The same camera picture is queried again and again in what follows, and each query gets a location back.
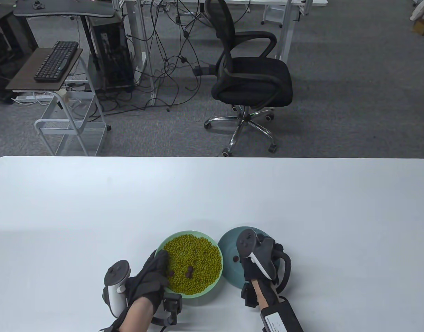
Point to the black cabinet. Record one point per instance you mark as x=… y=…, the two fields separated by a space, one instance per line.
x=8 y=52

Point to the cluster of dark red cranberries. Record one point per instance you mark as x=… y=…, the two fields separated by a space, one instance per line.
x=190 y=268

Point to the light green plate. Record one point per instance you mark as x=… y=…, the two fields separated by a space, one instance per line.
x=198 y=295

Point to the person's right hand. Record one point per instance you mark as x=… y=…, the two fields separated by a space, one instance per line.
x=249 y=273

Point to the pile of green beans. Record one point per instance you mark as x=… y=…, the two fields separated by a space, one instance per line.
x=194 y=252

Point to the person's left forearm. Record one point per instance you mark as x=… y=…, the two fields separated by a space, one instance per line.
x=137 y=316

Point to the cardboard box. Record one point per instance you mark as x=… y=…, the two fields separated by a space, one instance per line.
x=422 y=26

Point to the white desk frame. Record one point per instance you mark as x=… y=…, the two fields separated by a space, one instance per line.
x=137 y=41

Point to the black office chair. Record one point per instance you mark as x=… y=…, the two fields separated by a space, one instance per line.
x=253 y=76

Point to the black keyboard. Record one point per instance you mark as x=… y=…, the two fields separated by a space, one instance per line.
x=56 y=60

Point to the white desk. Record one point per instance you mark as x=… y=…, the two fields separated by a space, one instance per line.
x=288 y=31

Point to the brown keyboard shelf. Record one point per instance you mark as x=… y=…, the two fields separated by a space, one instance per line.
x=25 y=74

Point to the black computer tower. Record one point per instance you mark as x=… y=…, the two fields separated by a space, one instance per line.
x=111 y=52

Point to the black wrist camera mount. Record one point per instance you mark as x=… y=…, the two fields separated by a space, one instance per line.
x=250 y=295
x=172 y=304

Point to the white power strip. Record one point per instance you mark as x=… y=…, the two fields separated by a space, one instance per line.
x=28 y=98

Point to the person's left hand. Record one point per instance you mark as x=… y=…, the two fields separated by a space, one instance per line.
x=149 y=280

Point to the teal plate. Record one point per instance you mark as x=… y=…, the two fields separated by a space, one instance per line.
x=229 y=273

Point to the dark curved desk top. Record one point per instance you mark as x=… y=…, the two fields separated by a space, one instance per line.
x=63 y=8

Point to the black box with white label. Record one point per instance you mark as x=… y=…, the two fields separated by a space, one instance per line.
x=282 y=318

